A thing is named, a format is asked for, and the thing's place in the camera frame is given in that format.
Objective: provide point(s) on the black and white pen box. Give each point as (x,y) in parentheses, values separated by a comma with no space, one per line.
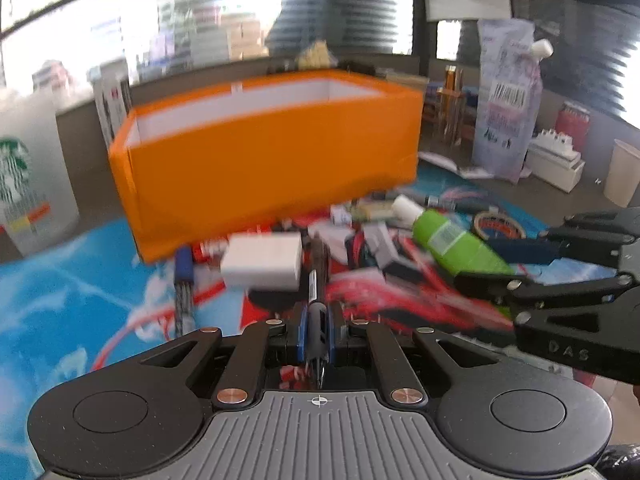
(112,105)

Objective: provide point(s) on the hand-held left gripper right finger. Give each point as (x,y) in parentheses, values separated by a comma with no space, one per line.
(332,332)

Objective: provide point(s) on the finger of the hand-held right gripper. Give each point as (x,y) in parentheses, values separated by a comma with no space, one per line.
(525,251)
(560,332)

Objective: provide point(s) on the white rectangular eraser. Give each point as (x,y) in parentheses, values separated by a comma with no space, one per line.
(262,260)

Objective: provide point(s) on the yellow toy bricks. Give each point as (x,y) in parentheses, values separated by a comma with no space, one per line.
(315,55)

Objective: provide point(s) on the small grey box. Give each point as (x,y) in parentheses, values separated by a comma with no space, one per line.
(381,245)

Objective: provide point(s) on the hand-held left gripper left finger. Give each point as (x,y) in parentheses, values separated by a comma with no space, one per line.
(301,332)

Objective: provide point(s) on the orange cardboard box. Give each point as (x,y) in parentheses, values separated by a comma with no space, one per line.
(270,160)

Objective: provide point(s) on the white block-shaped box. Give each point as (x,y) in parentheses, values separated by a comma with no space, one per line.
(555,160)

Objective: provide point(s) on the pink cylindrical container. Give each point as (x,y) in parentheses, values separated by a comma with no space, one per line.
(572,122)

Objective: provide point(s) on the green bottle with white cap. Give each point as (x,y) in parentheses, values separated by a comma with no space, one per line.
(450,240)

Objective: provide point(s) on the blue and grey marker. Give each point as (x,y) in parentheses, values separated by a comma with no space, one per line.
(183,280)

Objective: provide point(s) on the frosted cup with green logo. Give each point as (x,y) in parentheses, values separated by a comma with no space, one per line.
(27,175)

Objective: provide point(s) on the wooden stand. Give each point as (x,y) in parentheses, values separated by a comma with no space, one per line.
(452,105)

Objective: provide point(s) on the plain white cup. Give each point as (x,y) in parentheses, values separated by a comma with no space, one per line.
(622,172)

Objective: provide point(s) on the white refill pouch with spout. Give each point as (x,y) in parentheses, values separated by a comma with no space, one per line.
(507,105)

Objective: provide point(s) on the black pen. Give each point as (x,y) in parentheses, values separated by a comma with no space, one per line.
(316,300)

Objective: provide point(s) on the roll of tape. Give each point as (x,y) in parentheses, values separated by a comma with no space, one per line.
(500,225)

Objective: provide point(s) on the blue and red printed desk mat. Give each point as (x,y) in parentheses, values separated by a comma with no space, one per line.
(65,290)

